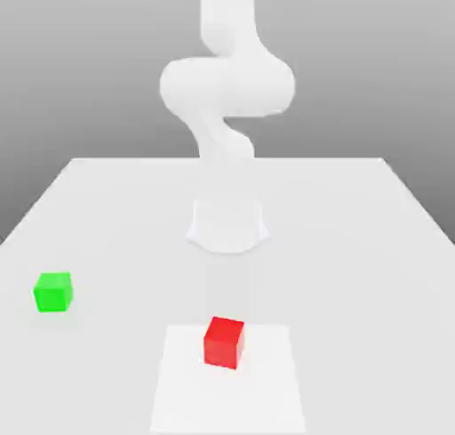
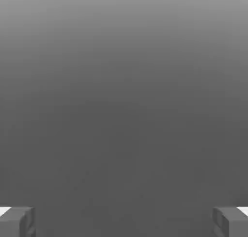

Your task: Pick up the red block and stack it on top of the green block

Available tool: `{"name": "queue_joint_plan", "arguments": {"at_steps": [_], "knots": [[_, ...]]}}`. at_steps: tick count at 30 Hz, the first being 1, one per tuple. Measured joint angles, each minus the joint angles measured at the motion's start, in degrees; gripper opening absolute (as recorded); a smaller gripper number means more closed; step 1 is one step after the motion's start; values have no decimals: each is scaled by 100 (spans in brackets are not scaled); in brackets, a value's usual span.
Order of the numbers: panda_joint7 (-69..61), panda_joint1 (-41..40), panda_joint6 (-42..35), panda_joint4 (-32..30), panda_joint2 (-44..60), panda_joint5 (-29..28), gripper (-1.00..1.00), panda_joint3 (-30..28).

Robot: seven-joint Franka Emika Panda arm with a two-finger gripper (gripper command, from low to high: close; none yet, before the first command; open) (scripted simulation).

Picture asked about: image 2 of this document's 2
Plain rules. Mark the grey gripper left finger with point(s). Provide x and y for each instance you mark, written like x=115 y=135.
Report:
x=13 y=222

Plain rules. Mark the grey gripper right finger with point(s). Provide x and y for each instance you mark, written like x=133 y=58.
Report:
x=234 y=222

